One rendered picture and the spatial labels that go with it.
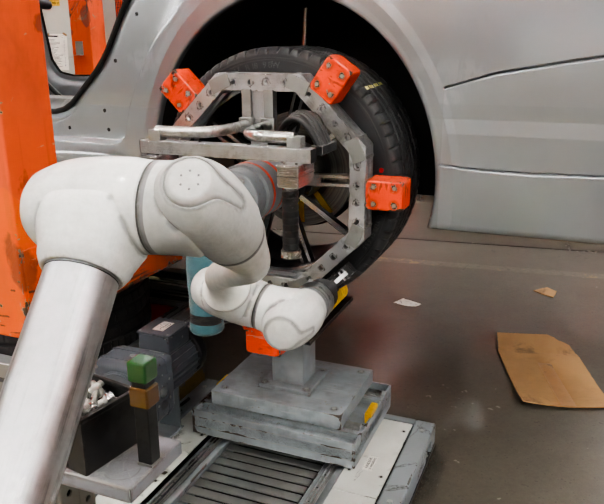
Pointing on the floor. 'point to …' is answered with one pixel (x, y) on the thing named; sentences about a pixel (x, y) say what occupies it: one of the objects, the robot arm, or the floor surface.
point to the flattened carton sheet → (548, 372)
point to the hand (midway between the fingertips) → (346, 271)
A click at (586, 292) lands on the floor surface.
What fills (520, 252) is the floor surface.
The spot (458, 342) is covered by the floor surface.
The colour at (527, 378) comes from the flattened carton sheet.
